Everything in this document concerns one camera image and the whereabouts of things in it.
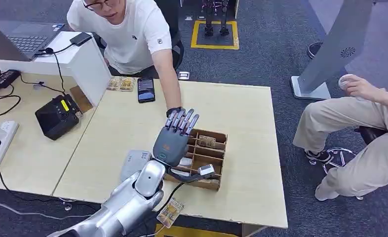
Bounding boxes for yellow card with clear sleeve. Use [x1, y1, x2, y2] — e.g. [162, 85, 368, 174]
[156, 197, 185, 229]

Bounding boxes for wooden card box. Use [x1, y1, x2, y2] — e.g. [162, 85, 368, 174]
[163, 128, 229, 192]

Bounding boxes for grey kiosk stand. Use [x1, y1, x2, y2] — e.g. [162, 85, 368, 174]
[290, 0, 375, 101]

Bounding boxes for looped black adapter cable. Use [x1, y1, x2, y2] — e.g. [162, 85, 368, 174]
[0, 65, 66, 119]

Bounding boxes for small black flat device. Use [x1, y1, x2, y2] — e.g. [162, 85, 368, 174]
[69, 32, 93, 47]

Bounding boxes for black shoe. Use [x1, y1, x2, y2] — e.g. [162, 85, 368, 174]
[307, 40, 324, 60]

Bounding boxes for person's black-gloved left hand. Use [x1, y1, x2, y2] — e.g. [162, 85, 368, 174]
[166, 106, 186, 119]

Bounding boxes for black cable on riser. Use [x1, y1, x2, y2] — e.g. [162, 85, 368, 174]
[36, 42, 75, 96]

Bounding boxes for brown card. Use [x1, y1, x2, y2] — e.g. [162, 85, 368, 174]
[198, 134, 217, 148]

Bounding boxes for grey card sleeve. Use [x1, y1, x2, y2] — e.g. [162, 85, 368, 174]
[119, 149, 153, 184]

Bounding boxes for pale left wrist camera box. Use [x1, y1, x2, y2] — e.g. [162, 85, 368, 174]
[198, 164, 216, 179]

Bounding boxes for brown cardboard piece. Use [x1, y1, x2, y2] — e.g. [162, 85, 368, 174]
[69, 85, 94, 114]

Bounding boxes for white desk riser box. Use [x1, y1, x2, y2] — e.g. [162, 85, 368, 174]
[0, 31, 103, 107]

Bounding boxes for black robot legs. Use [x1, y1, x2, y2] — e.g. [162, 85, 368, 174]
[202, 0, 231, 37]

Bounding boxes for yellow floor tape strip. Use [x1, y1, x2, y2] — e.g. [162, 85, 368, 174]
[154, 224, 241, 237]

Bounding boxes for person behind desk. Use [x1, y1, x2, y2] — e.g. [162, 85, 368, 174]
[66, 0, 186, 119]

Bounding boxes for black smartphone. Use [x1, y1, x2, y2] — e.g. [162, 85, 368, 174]
[137, 77, 156, 104]

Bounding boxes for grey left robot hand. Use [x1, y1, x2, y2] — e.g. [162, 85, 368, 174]
[152, 108, 200, 168]

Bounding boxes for seated person's hand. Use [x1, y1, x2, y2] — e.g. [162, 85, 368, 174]
[342, 74, 383, 103]

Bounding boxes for thin white floor cable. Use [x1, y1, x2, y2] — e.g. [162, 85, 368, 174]
[0, 196, 95, 221]

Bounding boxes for grey laptop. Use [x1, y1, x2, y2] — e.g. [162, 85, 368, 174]
[0, 16, 66, 62]

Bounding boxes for black power adapter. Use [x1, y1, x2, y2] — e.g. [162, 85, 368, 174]
[0, 69, 22, 93]

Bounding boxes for chair with chrome star base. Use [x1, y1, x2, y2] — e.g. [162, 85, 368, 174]
[308, 125, 388, 201]

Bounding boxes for small white cup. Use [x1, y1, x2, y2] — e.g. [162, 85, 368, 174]
[338, 74, 354, 91]

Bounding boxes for black box with yellow label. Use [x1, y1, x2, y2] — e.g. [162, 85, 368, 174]
[34, 94, 84, 142]

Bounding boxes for seated person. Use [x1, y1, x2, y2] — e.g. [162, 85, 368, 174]
[292, 73, 388, 202]

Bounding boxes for white card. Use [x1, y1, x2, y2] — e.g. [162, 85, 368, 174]
[170, 157, 194, 178]

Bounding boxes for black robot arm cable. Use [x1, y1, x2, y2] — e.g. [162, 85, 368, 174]
[138, 166, 203, 237]

